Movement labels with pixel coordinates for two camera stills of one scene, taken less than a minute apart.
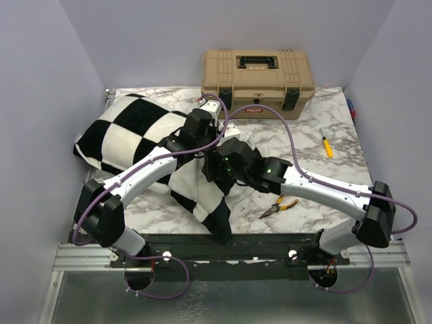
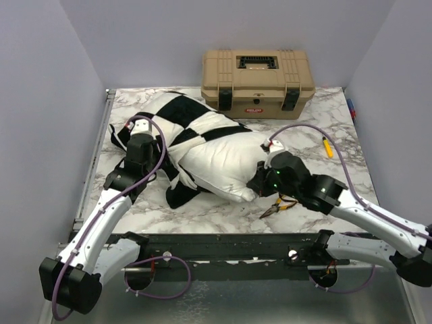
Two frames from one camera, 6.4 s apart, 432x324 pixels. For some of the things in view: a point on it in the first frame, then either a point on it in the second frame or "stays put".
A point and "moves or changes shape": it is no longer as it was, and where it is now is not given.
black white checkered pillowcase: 138,123 moves or changes shape
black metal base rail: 232,256 stays put
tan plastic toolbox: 281,79 stays put
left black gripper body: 209,138 → 152,165
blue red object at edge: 352,111 stays put
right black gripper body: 223,172 → 269,183
